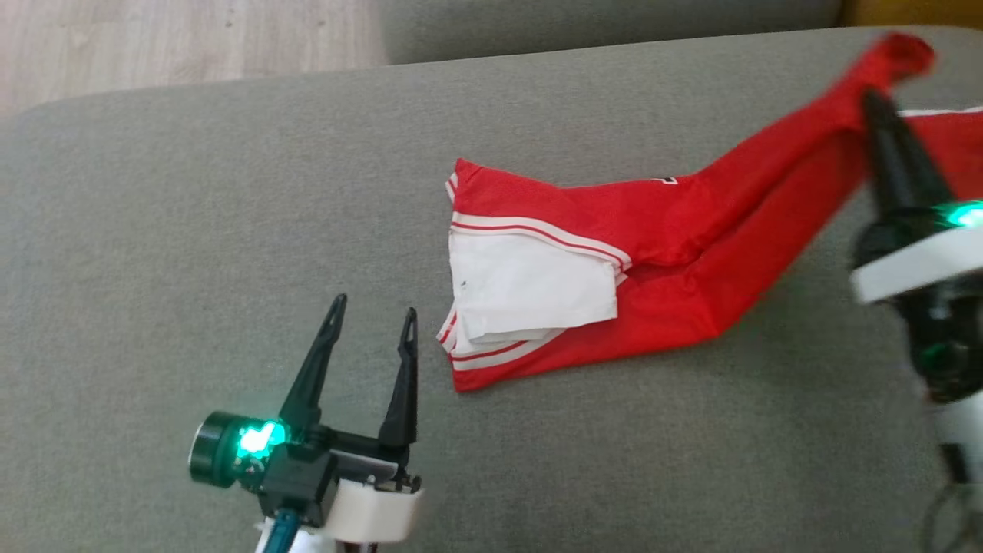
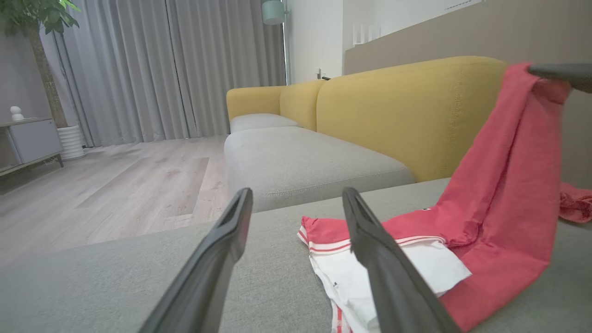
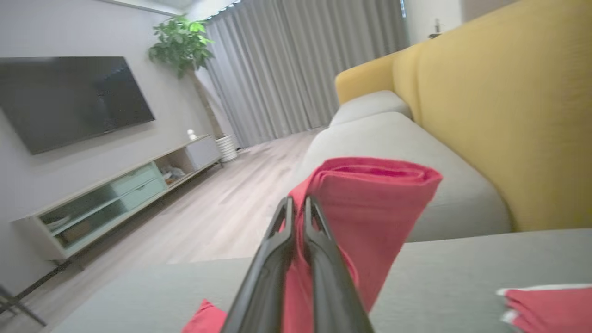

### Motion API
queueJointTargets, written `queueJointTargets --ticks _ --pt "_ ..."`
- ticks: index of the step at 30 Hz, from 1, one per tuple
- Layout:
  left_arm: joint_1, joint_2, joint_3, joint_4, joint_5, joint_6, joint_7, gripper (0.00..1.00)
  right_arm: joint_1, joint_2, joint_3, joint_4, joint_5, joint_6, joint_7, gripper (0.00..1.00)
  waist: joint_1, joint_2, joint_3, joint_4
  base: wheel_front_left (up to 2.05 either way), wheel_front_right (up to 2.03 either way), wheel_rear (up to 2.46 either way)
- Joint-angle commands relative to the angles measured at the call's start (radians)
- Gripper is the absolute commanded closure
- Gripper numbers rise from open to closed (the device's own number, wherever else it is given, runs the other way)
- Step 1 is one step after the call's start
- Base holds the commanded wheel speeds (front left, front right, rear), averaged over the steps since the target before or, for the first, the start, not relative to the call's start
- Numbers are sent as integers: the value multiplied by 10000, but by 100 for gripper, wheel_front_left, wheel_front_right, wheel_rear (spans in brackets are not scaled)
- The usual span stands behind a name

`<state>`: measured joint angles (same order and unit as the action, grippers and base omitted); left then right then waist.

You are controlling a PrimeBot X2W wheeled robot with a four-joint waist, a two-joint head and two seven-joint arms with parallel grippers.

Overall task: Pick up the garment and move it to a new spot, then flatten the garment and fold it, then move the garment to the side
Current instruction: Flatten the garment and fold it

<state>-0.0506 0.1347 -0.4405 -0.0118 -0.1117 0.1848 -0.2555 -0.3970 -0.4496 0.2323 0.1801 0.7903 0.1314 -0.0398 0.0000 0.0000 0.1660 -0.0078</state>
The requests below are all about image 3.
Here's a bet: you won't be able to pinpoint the yellow and grey sofa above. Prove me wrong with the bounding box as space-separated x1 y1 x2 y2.
291 0 592 243

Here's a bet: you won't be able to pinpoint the red jersey shorts with number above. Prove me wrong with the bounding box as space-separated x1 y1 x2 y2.
182 157 444 333

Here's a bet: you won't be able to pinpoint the grey curtain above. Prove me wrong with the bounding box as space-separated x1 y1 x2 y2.
197 0 410 148

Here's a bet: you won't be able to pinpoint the grey plush toy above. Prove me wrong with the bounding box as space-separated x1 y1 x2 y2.
160 166 186 182

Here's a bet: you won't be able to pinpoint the white ribbed plant pot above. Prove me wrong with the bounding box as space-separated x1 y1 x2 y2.
215 134 239 163

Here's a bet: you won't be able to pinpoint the green indoor tree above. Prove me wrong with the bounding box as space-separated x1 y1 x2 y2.
148 16 222 139

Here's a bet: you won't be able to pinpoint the long teal and white cabinet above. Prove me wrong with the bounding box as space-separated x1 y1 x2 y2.
12 134 222 262

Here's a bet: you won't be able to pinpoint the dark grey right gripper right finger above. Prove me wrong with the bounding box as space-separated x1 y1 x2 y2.
303 196 375 333

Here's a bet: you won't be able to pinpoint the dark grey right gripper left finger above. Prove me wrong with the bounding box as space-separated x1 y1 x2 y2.
220 197 296 333

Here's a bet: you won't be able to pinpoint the black wall television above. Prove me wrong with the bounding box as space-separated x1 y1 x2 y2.
0 56 156 155

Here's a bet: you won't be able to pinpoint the black metal stand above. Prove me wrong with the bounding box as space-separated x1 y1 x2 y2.
0 284 47 327

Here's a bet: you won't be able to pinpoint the folded red garment white trim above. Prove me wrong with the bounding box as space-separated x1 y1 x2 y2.
497 283 592 333

